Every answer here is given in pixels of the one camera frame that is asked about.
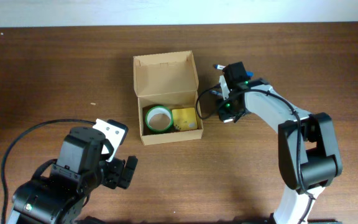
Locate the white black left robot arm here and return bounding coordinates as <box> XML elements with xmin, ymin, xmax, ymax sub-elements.
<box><xmin>7</xmin><ymin>156</ymin><xmax>138</xmax><ymax>223</ymax></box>

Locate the blue ballpoint pen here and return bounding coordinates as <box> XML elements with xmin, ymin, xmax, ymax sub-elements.
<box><xmin>209</xmin><ymin>90</ymin><xmax>223</xmax><ymax>97</ymax></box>

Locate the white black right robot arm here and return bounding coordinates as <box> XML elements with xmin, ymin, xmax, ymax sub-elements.
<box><xmin>219</xmin><ymin>76</ymin><xmax>343</xmax><ymax>223</ymax></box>

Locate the green tape roll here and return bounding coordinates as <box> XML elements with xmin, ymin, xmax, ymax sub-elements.
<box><xmin>145</xmin><ymin>106</ymin><xmax>173</xmax><ymax>134</ymax></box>

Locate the blue white staples box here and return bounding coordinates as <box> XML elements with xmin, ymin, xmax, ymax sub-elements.
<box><xmin>223</xmin><ymin>118</ymin><xmax>234</xmax><ymax>123</ymax></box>

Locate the brown cardboard box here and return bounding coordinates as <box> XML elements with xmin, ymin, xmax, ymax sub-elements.
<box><xmin>133</xmin><ymin>51</ymin><xmax>204</xmax><ymax>146</ymax></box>

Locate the blue white marker pen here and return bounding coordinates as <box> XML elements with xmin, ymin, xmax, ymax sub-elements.
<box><xmin>213</xmin><ymin>64</ymin><xmax>254</xmax><ymax>77</ymax></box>

